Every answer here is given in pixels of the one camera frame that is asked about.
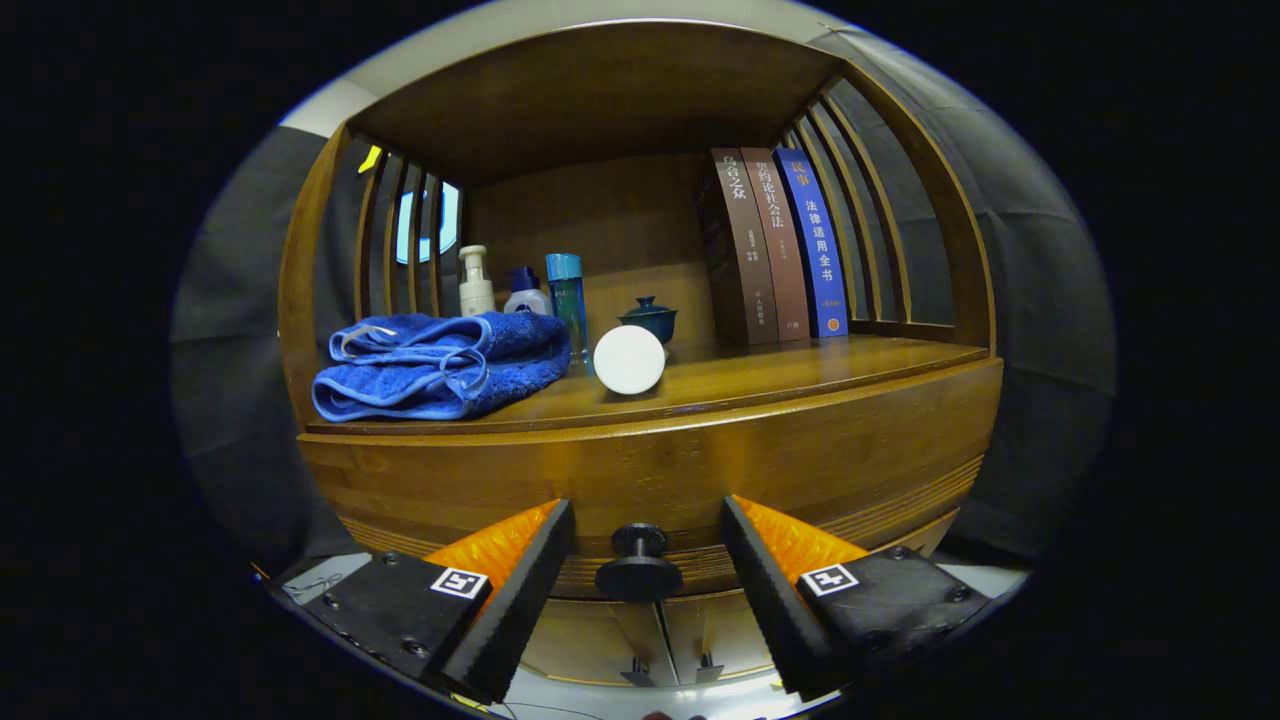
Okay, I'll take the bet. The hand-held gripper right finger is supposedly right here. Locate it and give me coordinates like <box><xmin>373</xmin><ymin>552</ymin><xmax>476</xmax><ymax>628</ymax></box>
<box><xmin>722</xmin><ymin>495</ymin><xmax>991</xmax><ymax>701</ymax></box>

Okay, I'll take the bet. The white bottle with blue cap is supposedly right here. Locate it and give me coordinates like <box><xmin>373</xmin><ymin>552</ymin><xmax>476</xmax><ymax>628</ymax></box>
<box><xmin>503</xmin><ymin>266</ymin><xmax>551</xmax><ymax>317</ymax></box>

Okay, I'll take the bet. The wooden cabinet with slatted shelf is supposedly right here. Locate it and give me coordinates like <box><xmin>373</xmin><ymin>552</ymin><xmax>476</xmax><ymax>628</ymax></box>
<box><xmin>278</xmin><ymin>20</ymin><xmax>1004</xmax><ymax>691</ymax></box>

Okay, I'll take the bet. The dark brown book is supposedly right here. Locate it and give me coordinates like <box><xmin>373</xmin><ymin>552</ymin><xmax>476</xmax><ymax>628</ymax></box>
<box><xmin>697</xmin><ymin>148</ymin><xmax>779</xmax><ymax>347</ymax></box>

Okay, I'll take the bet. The blue book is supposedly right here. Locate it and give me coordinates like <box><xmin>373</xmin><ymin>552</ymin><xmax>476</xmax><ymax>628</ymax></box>
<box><xmin>773</xmin><ymin>148</ymin><xmax>849</xmax><ymax>339</ymax></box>

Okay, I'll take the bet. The white tube with green stripe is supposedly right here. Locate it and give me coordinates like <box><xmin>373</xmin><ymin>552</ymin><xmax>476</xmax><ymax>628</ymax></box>
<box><xmin>593</xmin><ymin>325</ymin><xmax>667</xmax><ymax>396</ymax></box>

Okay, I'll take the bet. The folded blue towel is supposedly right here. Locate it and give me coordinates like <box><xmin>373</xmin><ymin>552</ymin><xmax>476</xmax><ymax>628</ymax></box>
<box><xmin>312</xmin><ymin>312</ymin><xmax>572</xmax><ymax>423</ymax></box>

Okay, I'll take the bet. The wooden drawer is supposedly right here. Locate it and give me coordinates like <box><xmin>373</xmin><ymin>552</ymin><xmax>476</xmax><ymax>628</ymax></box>
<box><xmin>298</xmin><ymin>360</ymin><xmax>1004</xmax><ymax>601</ymax></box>

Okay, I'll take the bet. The reddish brown book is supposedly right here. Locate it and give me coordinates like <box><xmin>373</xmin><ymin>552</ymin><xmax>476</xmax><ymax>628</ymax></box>
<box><xmin>740</xmin><ymin>148</ymin><xmax>811</xmax><ymax>343</ymax></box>

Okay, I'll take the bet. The dark blue lidded teacup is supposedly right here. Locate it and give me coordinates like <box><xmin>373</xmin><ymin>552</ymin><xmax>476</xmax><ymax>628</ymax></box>
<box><xmin>617</xmin><ymin>296</ymin><xmax>678</xmax><ymax>346</ymax></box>

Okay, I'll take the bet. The wooden countertop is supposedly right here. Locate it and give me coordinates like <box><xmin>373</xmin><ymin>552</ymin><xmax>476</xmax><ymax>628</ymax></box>
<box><xmin>305</xmin><ymin>333</ymin><xmax>991</xmax><ymax>437</ymax></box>

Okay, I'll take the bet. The white pump bottle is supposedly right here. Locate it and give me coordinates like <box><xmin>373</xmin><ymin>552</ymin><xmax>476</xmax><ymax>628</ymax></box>
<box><xmin>458</xmin><ymin>245</ymin><xmax>496</xmax><ymax>317</ymax></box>

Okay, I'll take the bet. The clear bottle with teal cap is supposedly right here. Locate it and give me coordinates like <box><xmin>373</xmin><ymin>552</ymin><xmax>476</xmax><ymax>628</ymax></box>
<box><xmin>545</xmin><ymin>253</ymin><xmax>591</xmax><ymax>366</ymax></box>

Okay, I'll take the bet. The black drawer knob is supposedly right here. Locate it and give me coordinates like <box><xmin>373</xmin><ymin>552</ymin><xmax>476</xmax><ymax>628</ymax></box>
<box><xmin>595</xmin><ymin>523</ymin><xmax>684</xmax><ymax>603</ymax></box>

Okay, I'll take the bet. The wooden cabinet door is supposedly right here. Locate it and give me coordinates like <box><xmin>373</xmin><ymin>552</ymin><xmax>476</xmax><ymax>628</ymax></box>
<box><xmin>520</xmin><ymin>598</ymin><xmax>681</xmax><ymax>688</ymax></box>
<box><xmin>660</xmin><ymin>590</ymin><xmax>791</xmax><ymax>686</ymax></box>

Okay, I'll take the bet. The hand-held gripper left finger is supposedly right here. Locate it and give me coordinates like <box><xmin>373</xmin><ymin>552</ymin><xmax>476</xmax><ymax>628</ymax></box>
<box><xmin>283</xmin><ymin>498</ymin><xmax>576</xmax><ymax>704</ymax></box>

